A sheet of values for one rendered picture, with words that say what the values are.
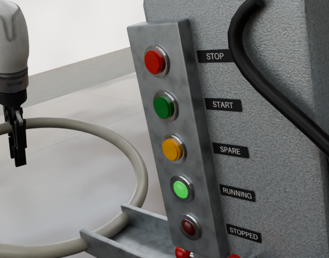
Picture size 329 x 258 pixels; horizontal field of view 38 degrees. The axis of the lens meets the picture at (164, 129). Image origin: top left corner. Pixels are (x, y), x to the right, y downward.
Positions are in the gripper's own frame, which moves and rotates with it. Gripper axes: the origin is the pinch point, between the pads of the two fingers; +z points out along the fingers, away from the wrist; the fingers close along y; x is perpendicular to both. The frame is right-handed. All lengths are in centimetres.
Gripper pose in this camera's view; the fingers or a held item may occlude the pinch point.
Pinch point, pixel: (17, 151)
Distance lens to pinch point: 136.5
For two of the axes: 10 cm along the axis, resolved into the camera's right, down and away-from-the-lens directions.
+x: 8.5, -2.3, 4.8
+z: -0.9, 8.3, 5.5
